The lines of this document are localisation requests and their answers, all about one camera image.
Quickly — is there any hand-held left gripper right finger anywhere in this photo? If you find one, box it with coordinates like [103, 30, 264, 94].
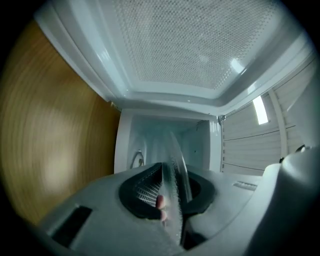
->
[183, 164, 266, 252]

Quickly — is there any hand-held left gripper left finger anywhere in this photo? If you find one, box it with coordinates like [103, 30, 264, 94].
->
[39, 162, 185, 256]

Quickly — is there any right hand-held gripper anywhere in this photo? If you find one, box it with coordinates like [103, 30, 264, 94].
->
[234, 146, 320, 256]

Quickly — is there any white microwave door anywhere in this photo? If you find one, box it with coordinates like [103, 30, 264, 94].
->
[33, 0, 317, 118]

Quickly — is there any clear glass plate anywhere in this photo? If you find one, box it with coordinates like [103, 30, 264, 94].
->
[158, 129, 195, 251]

